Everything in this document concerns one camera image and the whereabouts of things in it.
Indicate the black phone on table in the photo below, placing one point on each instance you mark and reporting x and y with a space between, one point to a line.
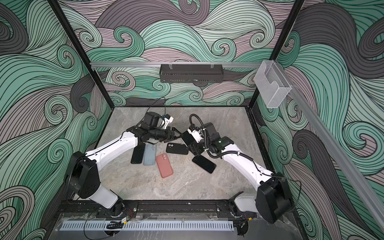
204 163

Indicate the black corner frame post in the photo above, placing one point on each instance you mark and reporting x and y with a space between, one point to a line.
80 50

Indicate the white slotted cable duct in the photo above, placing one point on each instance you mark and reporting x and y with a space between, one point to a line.
151 226

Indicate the right black corner post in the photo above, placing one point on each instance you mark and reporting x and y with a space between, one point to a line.
286 20

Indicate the black screen silver phone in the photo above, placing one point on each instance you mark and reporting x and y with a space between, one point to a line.
186 136

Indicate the clear plastic wall bin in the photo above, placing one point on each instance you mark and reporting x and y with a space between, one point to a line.
272 83

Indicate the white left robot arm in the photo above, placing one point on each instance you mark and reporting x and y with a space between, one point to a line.
82 174

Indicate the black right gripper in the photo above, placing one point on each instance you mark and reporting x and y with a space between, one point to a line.
196 149

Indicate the black phone case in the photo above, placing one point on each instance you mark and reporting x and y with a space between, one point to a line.
178 149

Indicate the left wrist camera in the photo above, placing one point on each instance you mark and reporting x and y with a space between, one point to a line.
167 119

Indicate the light blue phone case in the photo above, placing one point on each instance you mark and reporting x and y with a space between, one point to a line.
149 158

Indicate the black wall tray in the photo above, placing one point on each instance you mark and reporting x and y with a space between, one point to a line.
199 73

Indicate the dark blue phone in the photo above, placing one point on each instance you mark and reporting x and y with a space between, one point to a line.
138 154

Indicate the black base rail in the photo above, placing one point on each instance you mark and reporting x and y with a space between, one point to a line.
134 208

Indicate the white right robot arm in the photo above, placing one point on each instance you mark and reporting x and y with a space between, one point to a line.
273 198

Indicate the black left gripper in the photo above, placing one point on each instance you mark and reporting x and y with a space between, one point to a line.
172 138

